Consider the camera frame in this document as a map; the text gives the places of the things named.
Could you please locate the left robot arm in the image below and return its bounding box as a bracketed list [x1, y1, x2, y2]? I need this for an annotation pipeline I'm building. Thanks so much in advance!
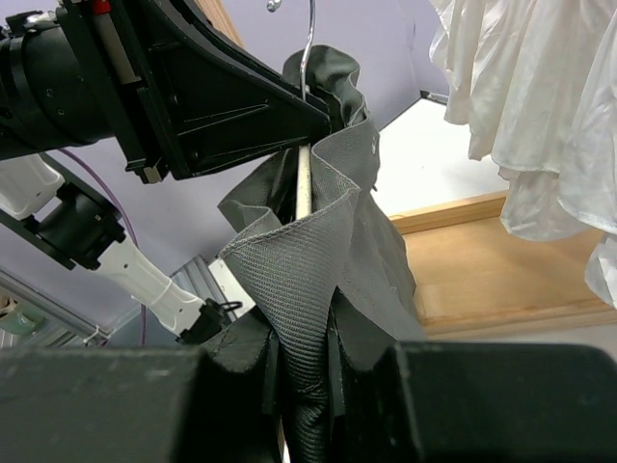
[1, 1, 333, 344]

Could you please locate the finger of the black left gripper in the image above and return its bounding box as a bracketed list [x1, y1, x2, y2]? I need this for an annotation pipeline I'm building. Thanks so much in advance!
[144, 0, 334, 146]

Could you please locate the grey pleated skirt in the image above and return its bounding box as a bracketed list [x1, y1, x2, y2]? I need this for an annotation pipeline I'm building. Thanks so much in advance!
[219, 45, 424, 462]

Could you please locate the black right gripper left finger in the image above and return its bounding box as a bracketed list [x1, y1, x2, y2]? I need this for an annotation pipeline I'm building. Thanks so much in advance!
[1, 313, 282, 462]

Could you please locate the aluminium mounting rail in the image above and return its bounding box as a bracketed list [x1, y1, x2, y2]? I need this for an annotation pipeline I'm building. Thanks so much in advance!
[1, 256, 255, 348]

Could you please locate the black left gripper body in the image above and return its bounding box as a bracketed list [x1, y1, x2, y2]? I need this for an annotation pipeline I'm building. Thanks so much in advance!
[1, 1, 193, 183]

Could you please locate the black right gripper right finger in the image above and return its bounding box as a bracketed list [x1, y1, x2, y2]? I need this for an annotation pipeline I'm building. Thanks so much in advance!
[330, 305, 616, 462]

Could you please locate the cream hanger with metal hook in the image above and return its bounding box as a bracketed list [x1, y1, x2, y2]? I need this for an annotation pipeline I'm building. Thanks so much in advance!
[295, 0, 316, 219]

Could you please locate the white ruffled skirt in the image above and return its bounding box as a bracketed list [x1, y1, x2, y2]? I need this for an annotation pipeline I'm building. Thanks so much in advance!
[429, 1, 616, 305]

